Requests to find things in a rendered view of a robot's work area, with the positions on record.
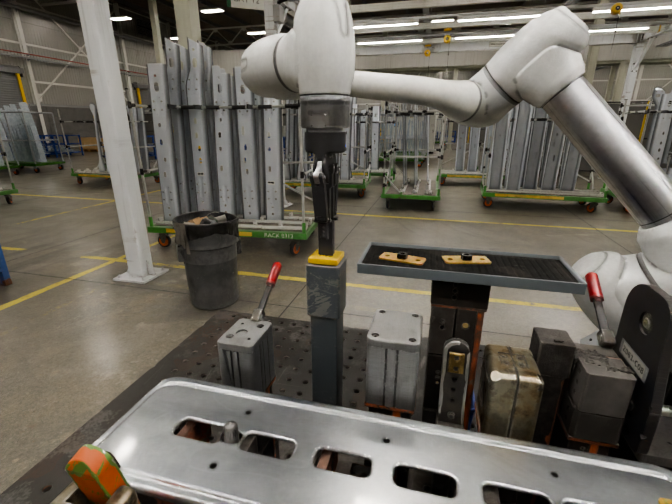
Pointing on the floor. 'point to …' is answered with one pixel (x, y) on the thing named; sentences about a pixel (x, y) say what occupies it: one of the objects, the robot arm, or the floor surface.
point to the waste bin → (209, 256)
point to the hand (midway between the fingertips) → (326, 237)
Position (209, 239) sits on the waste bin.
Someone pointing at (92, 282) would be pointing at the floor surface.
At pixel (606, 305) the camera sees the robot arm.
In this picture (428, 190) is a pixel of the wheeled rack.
